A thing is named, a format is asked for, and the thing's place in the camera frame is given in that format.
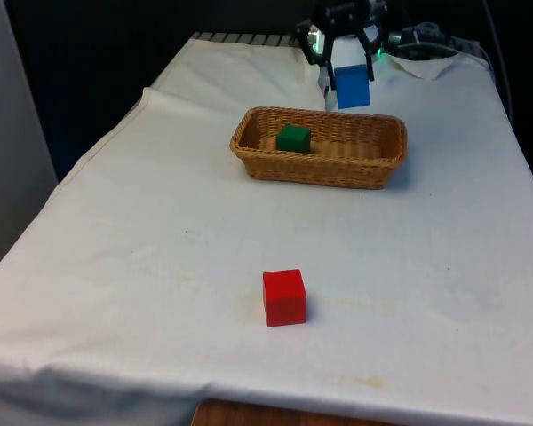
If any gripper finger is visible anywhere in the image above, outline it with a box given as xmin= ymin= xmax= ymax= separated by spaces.
xmin=355 ymin=17 xmax=388 ymax=83
xmin=294 ymin=19 xmax=339 ymax=92

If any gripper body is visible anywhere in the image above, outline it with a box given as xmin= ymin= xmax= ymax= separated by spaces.
xmin=315 ymin=0 xmax=386 ymax=33

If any blue cube block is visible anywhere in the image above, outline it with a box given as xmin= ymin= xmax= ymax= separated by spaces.
xmin=333 ymin=64 xmax=372 ymax=111

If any wicker basket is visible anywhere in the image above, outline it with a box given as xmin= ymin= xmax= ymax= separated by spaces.
xmin=229 ymin=106 xmax=409 ymax=191

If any green cube block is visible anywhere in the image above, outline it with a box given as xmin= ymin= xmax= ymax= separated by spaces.
xmin=275 ymin=124 xmax=313 ymax=154

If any red cube block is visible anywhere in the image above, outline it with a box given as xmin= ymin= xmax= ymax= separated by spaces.
xmin=262 ymin=268 xmax=308 ymax=328

